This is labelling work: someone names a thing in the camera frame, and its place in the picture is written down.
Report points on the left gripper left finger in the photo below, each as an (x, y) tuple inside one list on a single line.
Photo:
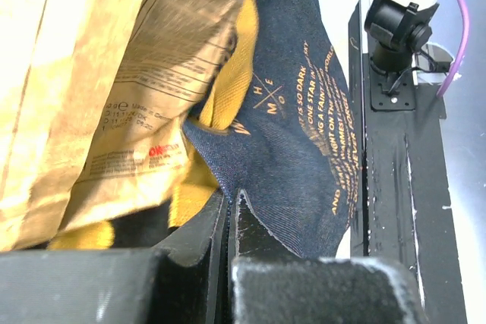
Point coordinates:
[(180, 280)]

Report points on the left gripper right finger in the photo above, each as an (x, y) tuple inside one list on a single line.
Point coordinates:
[(269, 284)]

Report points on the black base frame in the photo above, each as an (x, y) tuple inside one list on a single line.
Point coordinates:
[(404, 210)]

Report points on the brown kettle chips bag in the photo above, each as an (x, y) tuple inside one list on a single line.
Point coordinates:
[(94, 94)]

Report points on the dark denim tote bag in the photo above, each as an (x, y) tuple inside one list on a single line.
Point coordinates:
[(292, 146)]

